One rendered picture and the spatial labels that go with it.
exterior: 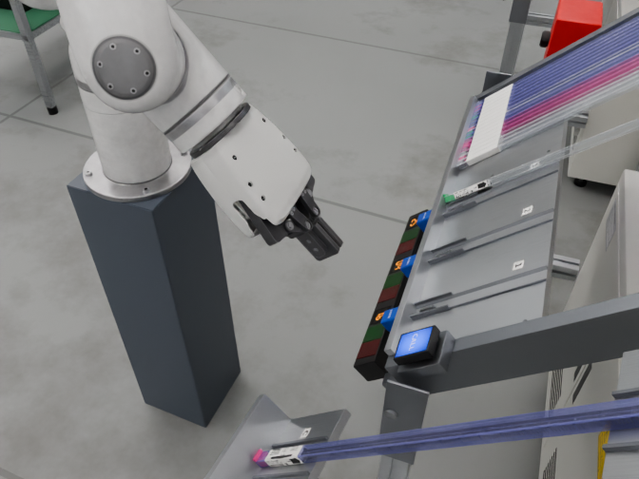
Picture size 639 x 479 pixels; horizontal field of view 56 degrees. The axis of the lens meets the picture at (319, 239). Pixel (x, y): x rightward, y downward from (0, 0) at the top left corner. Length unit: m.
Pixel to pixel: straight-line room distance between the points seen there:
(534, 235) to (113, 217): 0.70
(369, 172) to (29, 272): 1.19
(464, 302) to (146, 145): 0.58
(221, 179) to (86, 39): 0.17
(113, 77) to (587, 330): 0.49
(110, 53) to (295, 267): 1.46
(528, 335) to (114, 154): 0.71
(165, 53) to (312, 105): 2.17
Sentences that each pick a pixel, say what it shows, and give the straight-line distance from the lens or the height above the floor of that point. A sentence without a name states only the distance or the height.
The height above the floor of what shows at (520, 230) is 0.82.
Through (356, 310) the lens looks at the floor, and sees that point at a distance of 1.78.
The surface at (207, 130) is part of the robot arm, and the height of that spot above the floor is 1.05.
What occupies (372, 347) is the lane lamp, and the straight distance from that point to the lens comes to 0.87.
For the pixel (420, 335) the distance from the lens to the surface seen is 0.71.
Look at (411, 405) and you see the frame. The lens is 0.75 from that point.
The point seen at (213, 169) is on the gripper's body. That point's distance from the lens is 0.57.
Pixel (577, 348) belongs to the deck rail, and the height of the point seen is 0.85.
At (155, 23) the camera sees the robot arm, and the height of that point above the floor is 1.17.
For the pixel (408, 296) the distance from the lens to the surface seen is 0.84.
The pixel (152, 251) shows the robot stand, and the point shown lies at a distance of 1.12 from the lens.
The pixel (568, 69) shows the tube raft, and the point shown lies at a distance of 1.15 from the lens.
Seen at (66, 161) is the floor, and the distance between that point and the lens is 2.51.
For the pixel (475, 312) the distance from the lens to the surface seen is 0.77.
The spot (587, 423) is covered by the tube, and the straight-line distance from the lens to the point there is 0.43.
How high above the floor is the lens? 1.36
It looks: 43 degrees down
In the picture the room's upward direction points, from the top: straight up
